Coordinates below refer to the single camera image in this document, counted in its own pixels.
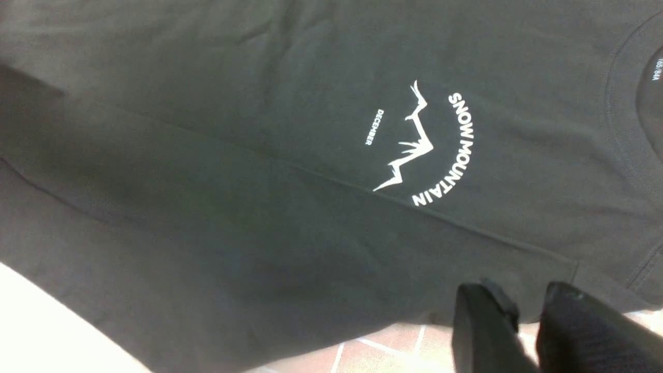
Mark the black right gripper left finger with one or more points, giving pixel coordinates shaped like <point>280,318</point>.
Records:
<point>485,331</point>

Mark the checkered beige tablecloth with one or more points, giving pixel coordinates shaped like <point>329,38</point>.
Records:
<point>398,348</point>

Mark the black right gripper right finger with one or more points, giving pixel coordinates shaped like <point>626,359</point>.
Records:
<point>578,333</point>

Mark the dark gray long-sleeve shirt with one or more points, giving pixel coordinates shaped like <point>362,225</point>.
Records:
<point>218,185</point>

